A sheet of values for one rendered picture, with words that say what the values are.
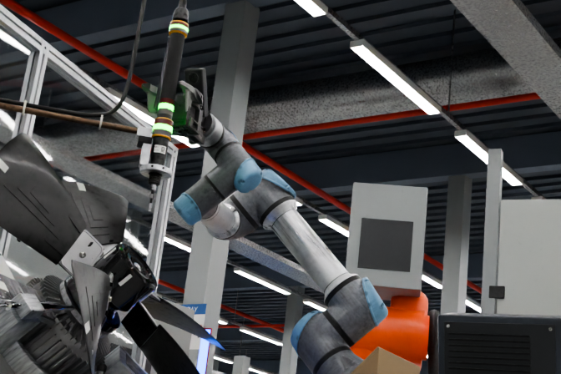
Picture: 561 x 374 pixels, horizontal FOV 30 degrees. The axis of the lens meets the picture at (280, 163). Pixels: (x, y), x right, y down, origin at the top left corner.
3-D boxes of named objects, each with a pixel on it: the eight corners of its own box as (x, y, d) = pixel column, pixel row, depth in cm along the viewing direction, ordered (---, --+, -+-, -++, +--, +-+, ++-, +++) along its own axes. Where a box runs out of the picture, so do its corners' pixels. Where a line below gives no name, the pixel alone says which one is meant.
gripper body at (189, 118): (189, 124, 236) (212, 144, 246) (194, 89, 238) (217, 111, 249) (159, 126, 238) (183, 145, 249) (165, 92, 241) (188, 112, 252)
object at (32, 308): (20, 320, 183) (8, 301, 184) (35, 319, 189) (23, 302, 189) (31, 311, 183) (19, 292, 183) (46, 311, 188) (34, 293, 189)
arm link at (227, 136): (248, 150, 260) (229, 128, 264) (230, 133, 250) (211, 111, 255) (224, 171, 260) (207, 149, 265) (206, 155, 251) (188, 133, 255)
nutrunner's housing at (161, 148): (145, 180, 225) (176, -8, 240) (144, 185, 228) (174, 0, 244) (164, 184, 226) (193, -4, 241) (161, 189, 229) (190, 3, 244)
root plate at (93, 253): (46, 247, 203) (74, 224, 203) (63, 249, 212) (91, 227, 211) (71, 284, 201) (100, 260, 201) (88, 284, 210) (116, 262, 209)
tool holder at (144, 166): (132, 164, 223) (138, 122, 227) (128, 174, 230) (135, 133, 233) (173, 172, 225) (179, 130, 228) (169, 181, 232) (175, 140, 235)
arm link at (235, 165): (234, 208, 253) (209, 178, 258) (270, 179, 253) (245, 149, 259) (222, 195, 246) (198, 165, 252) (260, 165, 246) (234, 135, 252)
